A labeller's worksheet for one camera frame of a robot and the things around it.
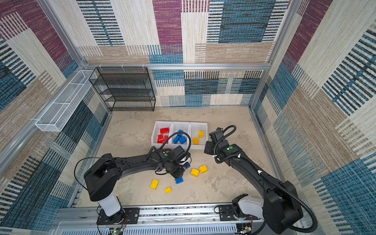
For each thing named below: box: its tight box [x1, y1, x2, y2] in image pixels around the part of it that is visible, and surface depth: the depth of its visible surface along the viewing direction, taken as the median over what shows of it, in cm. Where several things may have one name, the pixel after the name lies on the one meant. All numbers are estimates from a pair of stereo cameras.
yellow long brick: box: [149, 178, 160, 190], surface depth 84 cm
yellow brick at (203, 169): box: [198, 164, 209, 174], surface depth 89 cm
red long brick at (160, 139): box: [157, 134, 165, 144], surface depth 101 cm
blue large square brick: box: [179, 135, 188, 145], surface depth 101 cm
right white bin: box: [188, 121, 209, 150], surface depth 104 cm
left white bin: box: [151, 120, 174, 149], surface depth 103 cm
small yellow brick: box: [164, 186, 172, 194], surface depth 82 cm
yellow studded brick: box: [190, 168, 200, 178], surface depth 87 cm
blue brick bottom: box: [175, 176, 184, 185], surface depth 86 cm
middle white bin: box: [170, 121, 192, 150], surface depth 103 cm
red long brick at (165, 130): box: [160, 127, 170, 135], surface depth 107 cm
